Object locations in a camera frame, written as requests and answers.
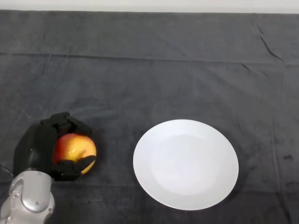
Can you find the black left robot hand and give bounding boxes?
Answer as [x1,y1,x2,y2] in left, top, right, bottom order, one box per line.
[13,112,96,182]

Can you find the red yellow apple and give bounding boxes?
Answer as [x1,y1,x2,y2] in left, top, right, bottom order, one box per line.
[52,133,97,175]

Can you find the white round plate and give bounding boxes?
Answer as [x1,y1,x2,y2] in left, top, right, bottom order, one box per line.
[133,119,239,211]

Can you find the black cloth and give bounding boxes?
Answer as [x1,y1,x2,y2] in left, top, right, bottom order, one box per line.
[0,9,299,224]

